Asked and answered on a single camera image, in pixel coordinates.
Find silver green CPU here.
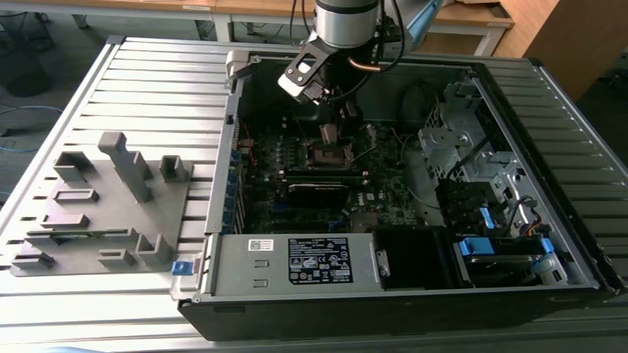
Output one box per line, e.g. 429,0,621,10
317,123,341,149

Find CPU socket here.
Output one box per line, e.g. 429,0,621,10
303,141,355,170

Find black RAM slot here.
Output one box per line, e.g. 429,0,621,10
283,168,362,177
283,176,362,184

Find grey metal drive cage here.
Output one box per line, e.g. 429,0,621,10
417,81,494,174

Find green motherboard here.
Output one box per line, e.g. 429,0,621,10
233,116,447,235

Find black graphics card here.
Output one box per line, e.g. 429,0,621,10
286,182,350,211

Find wooden desk white legs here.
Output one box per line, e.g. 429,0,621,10
0,0,217,29
214,0,514,57

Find brown chipset heatsink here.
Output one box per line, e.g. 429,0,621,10
350,213,379,232

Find blue disk carrier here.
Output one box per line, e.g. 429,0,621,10
454,237,555,266

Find wooden cabinet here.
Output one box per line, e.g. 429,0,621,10
493,0,628,102

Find grey power supply unit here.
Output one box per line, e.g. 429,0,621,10
210,232,382,297

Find black hard disk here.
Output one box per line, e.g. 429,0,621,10
463,254,534,287

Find grey parts rack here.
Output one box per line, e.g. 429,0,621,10
7,131,195,277

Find black PC case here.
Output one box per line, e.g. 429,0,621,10
169,50,628,342

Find green RAM stick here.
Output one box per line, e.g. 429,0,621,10
50,230,129,240

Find black mesh basket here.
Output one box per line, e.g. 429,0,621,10
0,10,55,54

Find black looped cable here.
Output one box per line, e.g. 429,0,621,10
399,81,439,128

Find multicolour wire bundle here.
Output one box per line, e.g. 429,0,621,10
519,219,551,237

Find blue floor cable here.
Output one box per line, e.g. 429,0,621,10
0,104,65,152

